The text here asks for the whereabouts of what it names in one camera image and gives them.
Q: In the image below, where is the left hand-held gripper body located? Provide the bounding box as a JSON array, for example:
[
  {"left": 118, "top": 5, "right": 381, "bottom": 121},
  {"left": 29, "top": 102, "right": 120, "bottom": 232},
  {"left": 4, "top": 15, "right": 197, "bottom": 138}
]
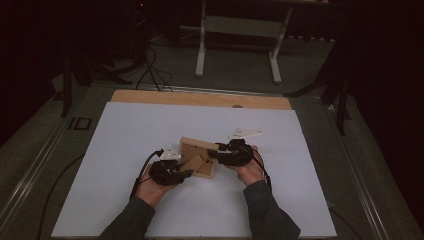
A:
[{"left": 148, "top": 144, "right": 188, "bottom": 186}]

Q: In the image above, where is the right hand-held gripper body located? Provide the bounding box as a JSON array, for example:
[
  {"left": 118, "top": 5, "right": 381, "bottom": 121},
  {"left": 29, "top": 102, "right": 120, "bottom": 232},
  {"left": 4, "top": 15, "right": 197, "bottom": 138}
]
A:
[{"left": 216, "top": 128, "right": 264, "bottom": 168}]

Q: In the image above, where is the wooden photo frame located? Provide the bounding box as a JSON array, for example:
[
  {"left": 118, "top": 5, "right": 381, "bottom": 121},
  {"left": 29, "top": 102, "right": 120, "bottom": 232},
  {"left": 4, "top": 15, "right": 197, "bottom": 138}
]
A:
[{"left": 177, "top": 136, "right": 220, "bottom": 180}]

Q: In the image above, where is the person's right hand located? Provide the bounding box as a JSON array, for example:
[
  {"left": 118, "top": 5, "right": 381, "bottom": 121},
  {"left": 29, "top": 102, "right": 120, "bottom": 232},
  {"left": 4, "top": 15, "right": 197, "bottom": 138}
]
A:
[{"left": 225, "top": 144, "right": 267, "bottom": 187}]

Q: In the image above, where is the person's left hand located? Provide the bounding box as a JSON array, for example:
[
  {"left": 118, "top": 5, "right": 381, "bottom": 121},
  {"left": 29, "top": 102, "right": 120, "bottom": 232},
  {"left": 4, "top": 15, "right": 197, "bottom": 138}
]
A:
[{"left": 134, "top": 162, "right": 178, "bottom": 209}]

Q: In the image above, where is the white table cover sheet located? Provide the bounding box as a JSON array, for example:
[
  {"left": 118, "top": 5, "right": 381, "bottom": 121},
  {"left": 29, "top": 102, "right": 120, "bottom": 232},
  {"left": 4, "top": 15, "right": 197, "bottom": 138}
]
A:
[{"left": 51, "top": 101, "right": 338, "bottom": 240}]

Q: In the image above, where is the black tripod stand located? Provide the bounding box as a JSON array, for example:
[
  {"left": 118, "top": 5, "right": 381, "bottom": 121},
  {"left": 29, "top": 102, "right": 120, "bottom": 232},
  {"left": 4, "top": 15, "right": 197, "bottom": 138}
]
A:
[{"left": 284, "top": 49, "right": 353, "bottom": 136}]

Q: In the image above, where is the black metal stand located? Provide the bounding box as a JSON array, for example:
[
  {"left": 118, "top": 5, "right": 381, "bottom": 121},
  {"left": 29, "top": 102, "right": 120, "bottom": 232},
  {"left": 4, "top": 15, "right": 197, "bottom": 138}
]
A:
[{"left": 59, "top": 54, "right": 93, "bottom": 118}]

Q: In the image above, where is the dark equipment rack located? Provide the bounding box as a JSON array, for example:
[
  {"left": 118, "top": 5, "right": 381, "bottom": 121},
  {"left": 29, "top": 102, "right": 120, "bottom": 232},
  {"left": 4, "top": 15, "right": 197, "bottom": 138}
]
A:
[{"left": 129, "top": 0, "right": 152, "bottom": 66}]

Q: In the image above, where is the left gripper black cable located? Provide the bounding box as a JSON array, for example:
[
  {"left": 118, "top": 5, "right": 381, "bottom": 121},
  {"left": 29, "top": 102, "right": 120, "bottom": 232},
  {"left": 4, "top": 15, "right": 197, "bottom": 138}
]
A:
[{"left": 129, "top": 148, "right": 165, "bottom": 201}]

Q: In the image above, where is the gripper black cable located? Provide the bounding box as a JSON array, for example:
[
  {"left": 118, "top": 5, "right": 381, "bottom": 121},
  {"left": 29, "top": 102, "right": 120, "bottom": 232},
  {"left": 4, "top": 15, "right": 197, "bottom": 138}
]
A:
[
  {"left": 248, "top": 146, "right": 273, "bottom": 193},
  {"left": 129, "top": 148, "right": 165, "bottom": 201}
]

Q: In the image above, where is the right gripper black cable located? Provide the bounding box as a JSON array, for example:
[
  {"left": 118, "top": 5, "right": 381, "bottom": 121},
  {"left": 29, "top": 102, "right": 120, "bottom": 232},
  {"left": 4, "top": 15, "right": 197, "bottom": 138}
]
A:
[{"left": 248, "top": 146, "right": 273, "bottom": 193}]

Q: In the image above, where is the short metal floor rail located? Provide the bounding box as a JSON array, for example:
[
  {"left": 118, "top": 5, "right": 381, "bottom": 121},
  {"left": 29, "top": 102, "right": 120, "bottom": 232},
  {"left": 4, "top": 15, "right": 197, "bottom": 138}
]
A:
[{"left": 143, "top": 84, "right": 322, "bottom": 100}]

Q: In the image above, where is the black floor cable bundle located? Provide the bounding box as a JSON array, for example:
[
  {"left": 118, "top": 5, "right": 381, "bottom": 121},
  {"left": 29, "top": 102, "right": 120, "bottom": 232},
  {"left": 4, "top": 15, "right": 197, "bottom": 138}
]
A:
[{"left": 134, "top": 45, "right": 175, "bottom": 93}]

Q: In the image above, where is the thin black floor cable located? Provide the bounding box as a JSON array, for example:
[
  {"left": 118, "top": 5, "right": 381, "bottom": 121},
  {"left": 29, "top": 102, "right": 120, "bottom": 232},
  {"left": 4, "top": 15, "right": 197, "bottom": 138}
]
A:
[
  {"left": 328, "top": 205, "right": 364, "bottom": 240},
  {"left": 35, "top": 152, "right": 86, "bottom": 240}
]

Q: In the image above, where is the white metal table frame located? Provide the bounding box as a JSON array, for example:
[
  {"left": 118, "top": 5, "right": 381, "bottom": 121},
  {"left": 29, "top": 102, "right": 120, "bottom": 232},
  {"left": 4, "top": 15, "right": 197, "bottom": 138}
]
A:
[{"left": 194, "top": 0, "right": 331, "bottom": 85}]

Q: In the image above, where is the long metal floor rail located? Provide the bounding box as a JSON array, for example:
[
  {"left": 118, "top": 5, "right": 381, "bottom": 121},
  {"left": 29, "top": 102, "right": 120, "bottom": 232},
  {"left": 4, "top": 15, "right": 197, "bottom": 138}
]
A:
[
  {"left": 323, "top": 102, "right": 392, "bottom": 240},
  {"left": 0, "top": 111, "right": 74, "bottom": 228}
]

